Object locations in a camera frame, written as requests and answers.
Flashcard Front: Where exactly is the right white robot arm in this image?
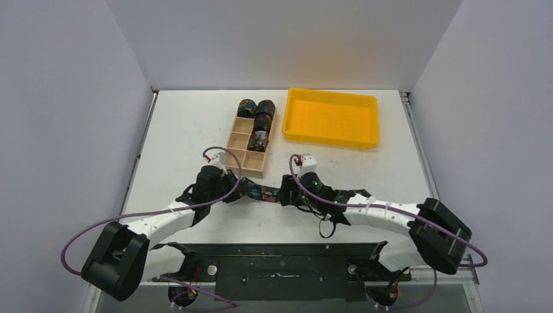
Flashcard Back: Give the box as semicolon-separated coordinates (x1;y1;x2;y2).
278;172;472;280

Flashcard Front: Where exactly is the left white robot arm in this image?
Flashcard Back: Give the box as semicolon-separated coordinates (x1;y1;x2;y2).
80;165;248;301

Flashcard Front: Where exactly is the rolled tie blue yellow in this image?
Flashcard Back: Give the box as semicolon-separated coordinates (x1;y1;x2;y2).
237;98;257;119

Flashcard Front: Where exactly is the yellow plastic tray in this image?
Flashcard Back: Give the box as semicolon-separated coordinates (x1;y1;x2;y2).
282;88;380;149

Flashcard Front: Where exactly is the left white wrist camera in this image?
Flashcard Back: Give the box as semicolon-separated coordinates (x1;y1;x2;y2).
208;155;228;175

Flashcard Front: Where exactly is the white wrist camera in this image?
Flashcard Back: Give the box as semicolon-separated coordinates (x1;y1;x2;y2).
295;154;317;177
208;155;228;175

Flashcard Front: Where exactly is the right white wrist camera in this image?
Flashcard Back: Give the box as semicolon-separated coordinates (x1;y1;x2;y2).
295;154;317;177

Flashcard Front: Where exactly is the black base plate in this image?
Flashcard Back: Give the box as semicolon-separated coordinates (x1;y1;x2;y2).
170;243;411;302

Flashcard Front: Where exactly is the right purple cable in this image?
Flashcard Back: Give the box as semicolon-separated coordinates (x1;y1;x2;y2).
288;153;489;311

